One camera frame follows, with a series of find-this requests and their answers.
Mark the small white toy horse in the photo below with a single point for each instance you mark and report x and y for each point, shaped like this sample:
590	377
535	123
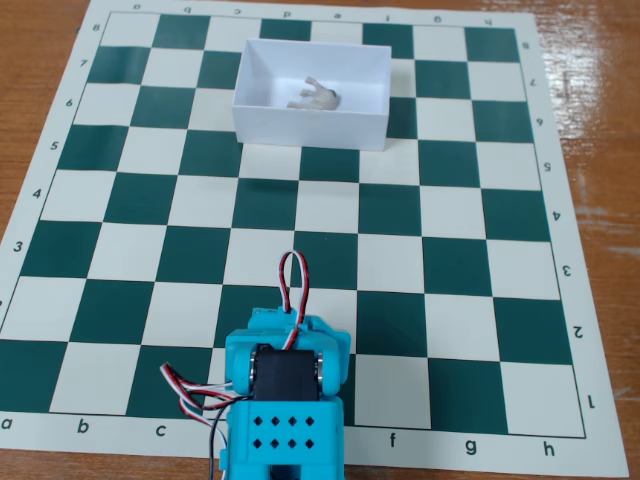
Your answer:
322	97

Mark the turquoise robot arm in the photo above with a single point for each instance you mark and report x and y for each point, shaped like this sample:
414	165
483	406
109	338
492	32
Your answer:
240	450

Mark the white rectangular open box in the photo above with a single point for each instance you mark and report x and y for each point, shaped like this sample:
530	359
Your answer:
310	125

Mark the green and cream chessboard mat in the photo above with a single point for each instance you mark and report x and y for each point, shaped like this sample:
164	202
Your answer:
450	250

